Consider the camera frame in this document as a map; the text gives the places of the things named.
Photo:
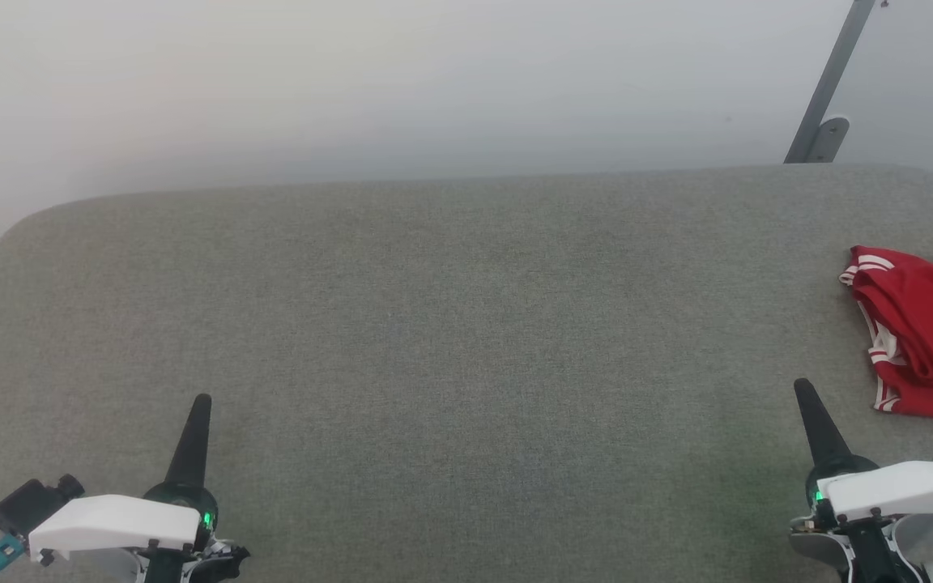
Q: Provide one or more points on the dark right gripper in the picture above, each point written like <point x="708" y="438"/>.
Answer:
<point x="867" y="551"/>

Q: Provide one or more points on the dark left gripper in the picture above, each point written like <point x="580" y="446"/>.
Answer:
<point x="207" y="506"/>

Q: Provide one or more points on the grey metal bar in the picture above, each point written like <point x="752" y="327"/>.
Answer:
<point x="835" y="65"/>

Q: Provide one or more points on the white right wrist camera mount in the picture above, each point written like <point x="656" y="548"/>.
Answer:
<point x="904" y="486"/>

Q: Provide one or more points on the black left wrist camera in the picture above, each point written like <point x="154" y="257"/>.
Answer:
<point x="25" y="506"/>

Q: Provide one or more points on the grey metal bracket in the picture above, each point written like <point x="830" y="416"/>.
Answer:
<point x="832" y="134"/>

